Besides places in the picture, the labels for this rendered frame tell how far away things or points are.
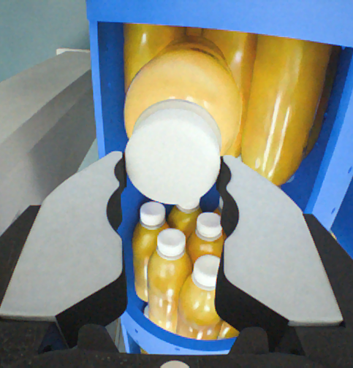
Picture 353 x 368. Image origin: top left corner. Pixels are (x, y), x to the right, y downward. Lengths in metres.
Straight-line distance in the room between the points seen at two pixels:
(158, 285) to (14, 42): 1.38
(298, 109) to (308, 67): 0.04
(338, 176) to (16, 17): 1.50
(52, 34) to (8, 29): 0.23
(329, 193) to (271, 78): 0.11
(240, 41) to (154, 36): 0.09
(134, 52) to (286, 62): 0.16
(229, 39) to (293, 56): 0.07
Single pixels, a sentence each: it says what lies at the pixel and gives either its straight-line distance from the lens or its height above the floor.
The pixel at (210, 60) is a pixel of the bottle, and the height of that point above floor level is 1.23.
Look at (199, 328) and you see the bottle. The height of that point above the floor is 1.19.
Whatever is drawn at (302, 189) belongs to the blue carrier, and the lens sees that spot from 0.44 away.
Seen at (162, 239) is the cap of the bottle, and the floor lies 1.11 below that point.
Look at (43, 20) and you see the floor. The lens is 1.52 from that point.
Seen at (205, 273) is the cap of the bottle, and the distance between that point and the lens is 0.36.
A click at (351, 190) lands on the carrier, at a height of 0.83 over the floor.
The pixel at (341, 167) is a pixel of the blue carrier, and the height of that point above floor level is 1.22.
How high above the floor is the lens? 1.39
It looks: 57 degrees down
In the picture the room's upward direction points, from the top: 180 degrees counter-clockwise
